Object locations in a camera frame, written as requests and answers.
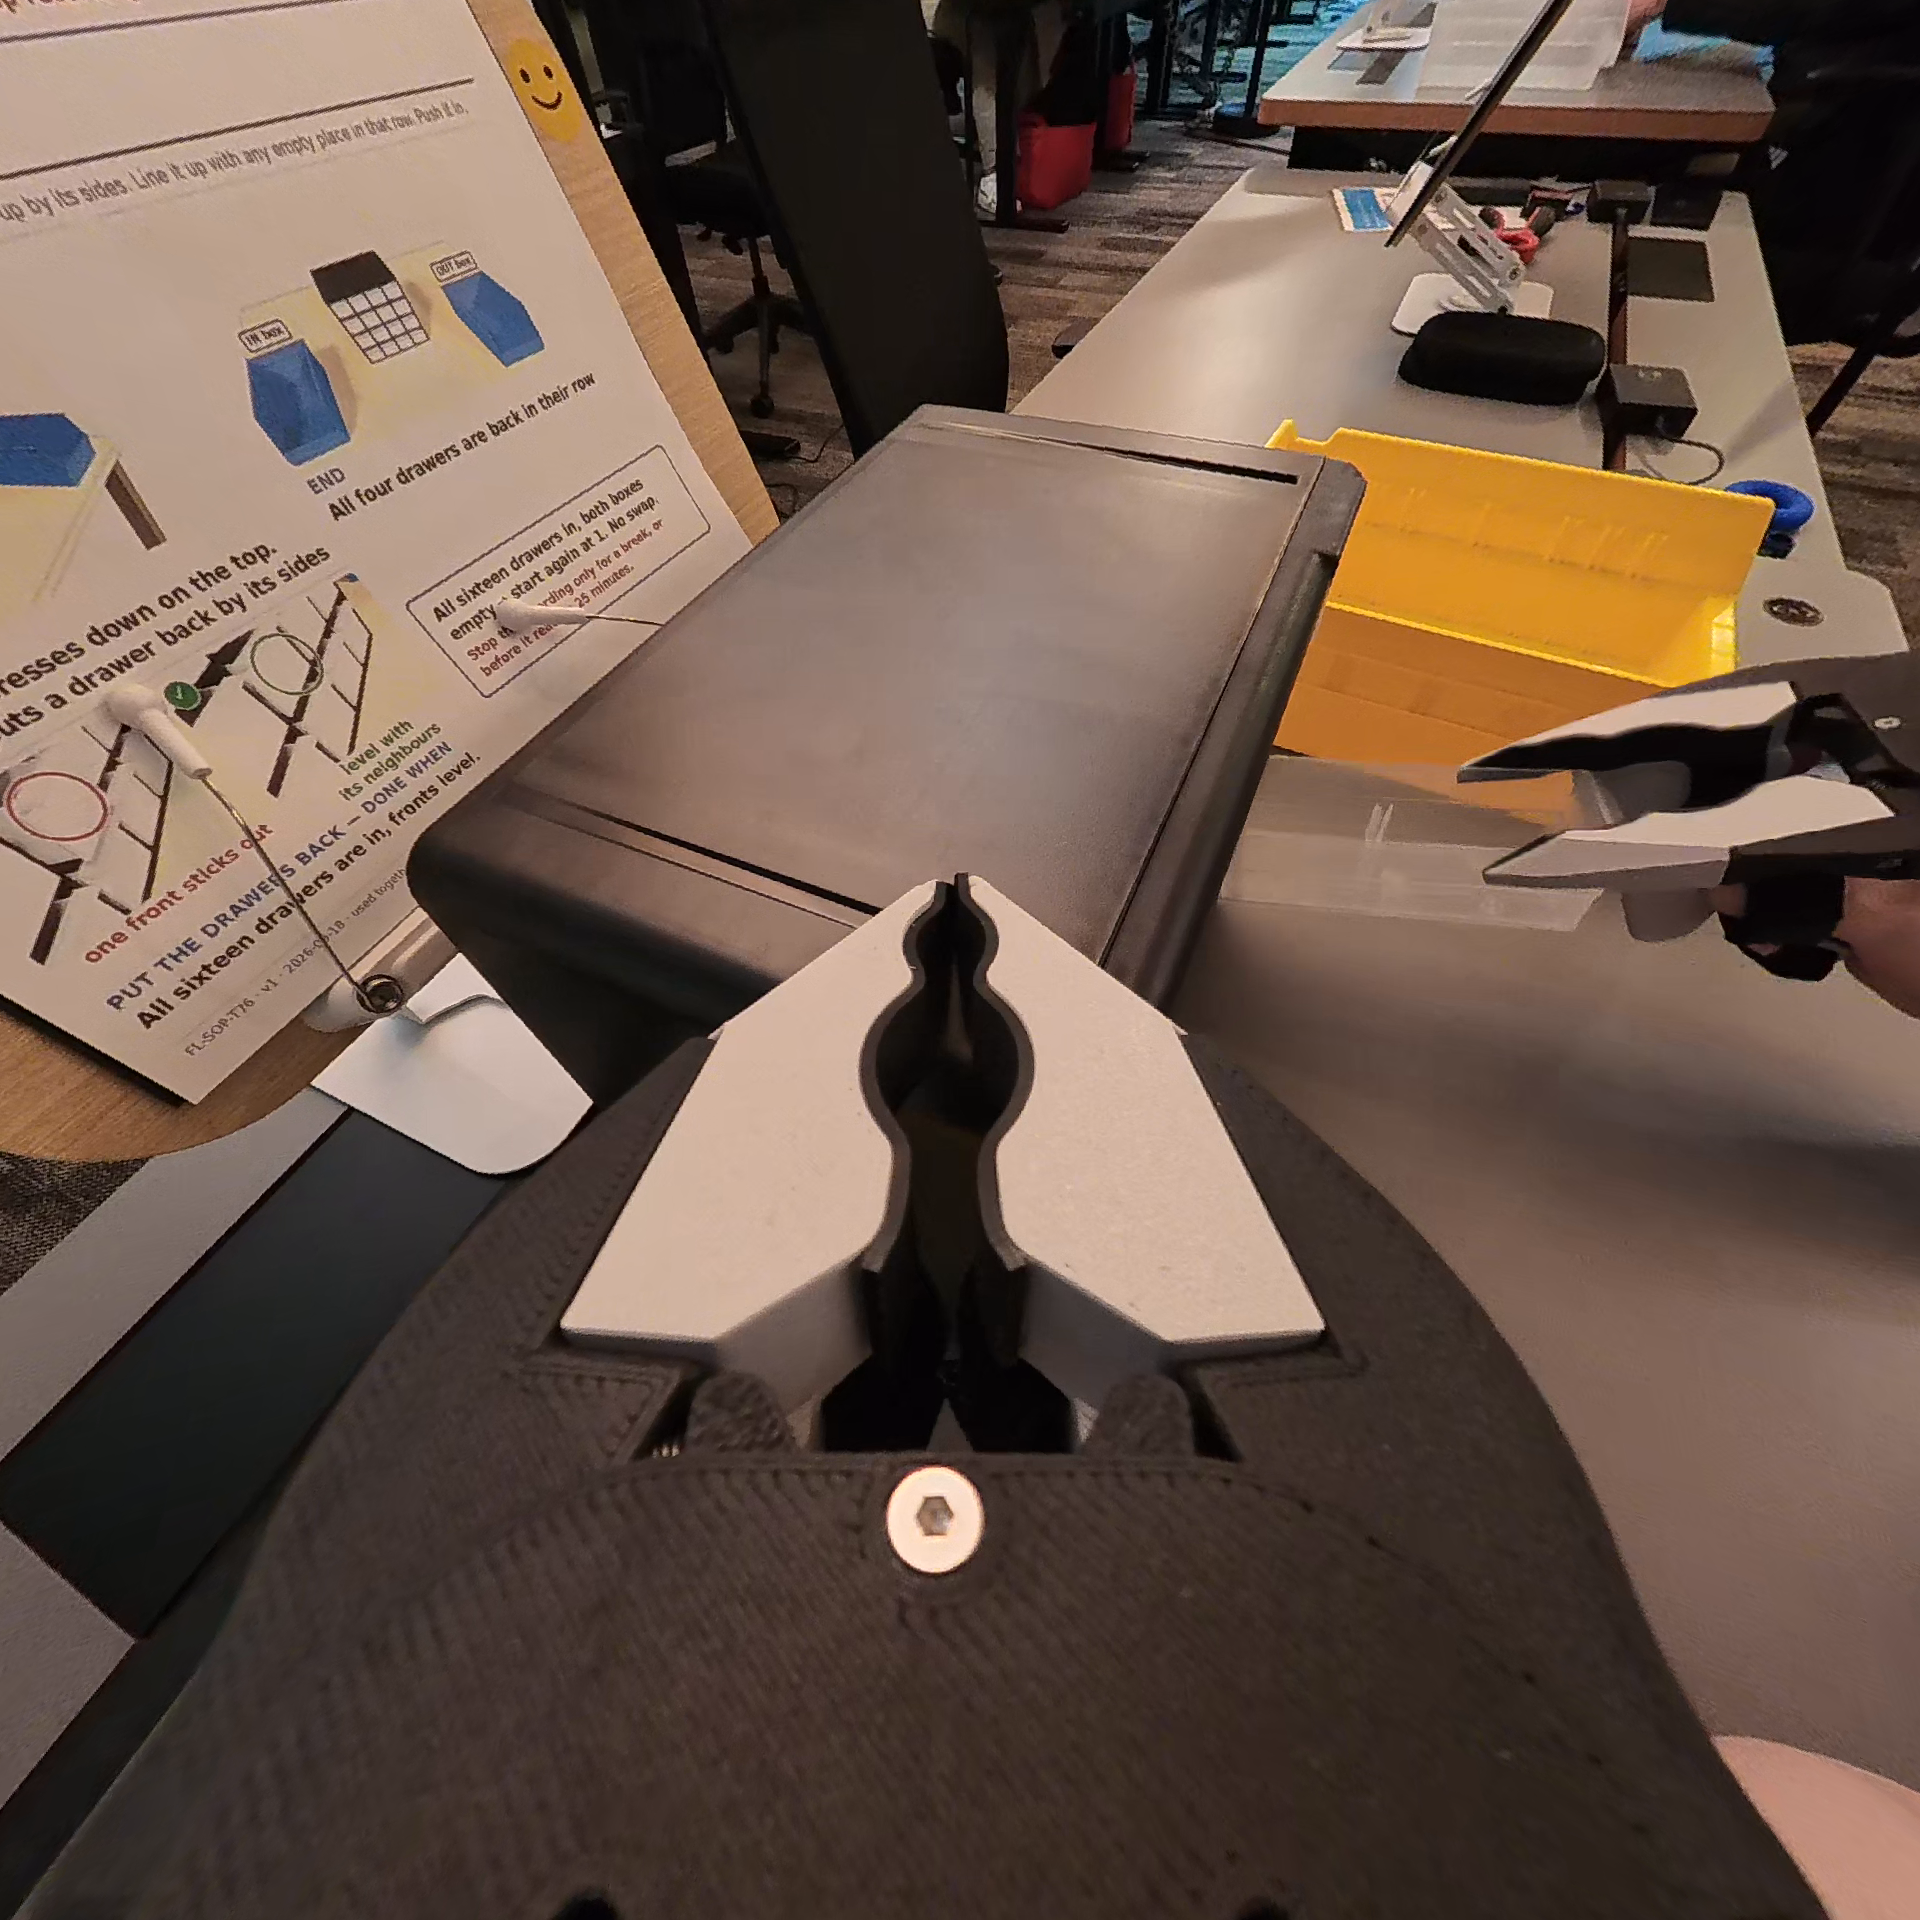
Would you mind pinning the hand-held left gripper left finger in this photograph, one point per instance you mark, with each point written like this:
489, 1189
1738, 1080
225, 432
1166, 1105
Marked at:
750, 1184

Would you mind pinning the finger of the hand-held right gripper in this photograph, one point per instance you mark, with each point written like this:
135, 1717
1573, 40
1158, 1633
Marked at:
1666, 728
1710, 833

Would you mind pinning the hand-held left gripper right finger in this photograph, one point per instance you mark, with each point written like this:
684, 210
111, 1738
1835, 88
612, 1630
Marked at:
1155, 1200

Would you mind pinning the clear plastic drawer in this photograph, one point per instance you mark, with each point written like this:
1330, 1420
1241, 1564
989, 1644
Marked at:
1349, 840

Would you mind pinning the black drawer cabinet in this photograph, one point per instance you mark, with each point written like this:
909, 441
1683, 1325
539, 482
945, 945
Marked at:
931, 645

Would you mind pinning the person's left forearm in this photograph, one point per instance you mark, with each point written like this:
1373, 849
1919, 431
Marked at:
1846, 1846

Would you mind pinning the person's right hand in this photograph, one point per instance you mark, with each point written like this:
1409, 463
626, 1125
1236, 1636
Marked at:
1886, 945

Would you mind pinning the black desk grommet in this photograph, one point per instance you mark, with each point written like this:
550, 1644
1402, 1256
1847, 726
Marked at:
1796, 609

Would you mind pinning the yellow plastic bin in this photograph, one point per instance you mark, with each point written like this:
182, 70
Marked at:
1500, 600

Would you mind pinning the white stand base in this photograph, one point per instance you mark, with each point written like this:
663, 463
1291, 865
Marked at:
452, 1080

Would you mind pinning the black adapter box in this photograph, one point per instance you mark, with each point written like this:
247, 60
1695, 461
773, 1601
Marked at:
1647, 394

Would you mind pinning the black zip case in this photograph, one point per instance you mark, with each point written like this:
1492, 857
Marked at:
1500, 357

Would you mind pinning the black flat pad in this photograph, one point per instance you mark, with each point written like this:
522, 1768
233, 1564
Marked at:
1669, 271

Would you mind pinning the white stand with tablet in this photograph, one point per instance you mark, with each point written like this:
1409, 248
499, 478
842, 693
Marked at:
1442, 294

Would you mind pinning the black office chair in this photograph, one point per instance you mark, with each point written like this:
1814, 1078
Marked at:
1846, 225
735, 194

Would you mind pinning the red scissors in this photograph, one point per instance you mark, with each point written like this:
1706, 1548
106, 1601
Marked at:
1518, 233

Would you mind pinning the small black box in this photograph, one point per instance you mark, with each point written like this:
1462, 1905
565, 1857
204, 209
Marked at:
1621, 200

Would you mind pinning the blue card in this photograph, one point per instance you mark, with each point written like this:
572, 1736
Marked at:
1373, 210

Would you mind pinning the wooden-edged table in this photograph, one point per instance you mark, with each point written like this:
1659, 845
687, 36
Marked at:
1652, 84

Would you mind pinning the wooden poster board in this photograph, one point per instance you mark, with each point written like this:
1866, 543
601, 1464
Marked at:
662, 301

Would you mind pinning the black divider panel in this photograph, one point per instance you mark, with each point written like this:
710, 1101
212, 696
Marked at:
857, 225

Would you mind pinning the instruction poster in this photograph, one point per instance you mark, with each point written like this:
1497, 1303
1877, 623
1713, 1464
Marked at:
300, 225

